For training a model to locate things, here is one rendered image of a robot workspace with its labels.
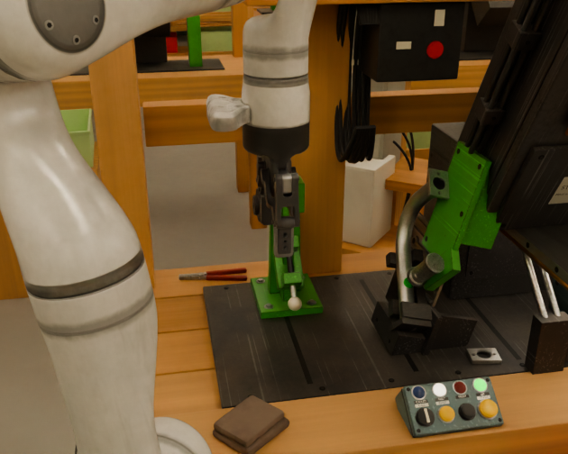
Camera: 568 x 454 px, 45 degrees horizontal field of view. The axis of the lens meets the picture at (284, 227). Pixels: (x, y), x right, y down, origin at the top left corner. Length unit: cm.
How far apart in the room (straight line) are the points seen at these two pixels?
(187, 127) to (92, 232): 103
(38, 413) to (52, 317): 221
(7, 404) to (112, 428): 225
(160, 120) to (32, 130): 100
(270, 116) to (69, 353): 33
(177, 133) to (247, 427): 71
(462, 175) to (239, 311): 53
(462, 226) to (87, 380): 82
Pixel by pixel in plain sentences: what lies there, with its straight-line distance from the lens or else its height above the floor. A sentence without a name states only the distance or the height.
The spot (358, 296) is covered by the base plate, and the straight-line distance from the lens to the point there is 149.
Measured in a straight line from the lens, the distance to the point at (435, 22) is 140.
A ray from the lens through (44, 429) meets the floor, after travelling 266.
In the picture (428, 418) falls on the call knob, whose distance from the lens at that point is 113.
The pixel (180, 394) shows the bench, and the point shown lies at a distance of 125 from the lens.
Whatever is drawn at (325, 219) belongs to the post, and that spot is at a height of 102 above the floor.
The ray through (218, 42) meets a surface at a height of 36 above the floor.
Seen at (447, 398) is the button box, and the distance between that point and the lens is 116.
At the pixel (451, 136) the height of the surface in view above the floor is 124.
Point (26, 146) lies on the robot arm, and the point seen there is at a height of 149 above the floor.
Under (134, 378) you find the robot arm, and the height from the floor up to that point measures 132.
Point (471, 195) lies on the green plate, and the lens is 122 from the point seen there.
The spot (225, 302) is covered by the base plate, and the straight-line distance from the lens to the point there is 147.
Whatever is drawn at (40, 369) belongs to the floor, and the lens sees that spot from 296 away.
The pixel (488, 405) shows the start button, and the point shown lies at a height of 94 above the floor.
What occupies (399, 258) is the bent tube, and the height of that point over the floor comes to 104.
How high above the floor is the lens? 164
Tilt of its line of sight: 24 degrees down
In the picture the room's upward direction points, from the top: straight up
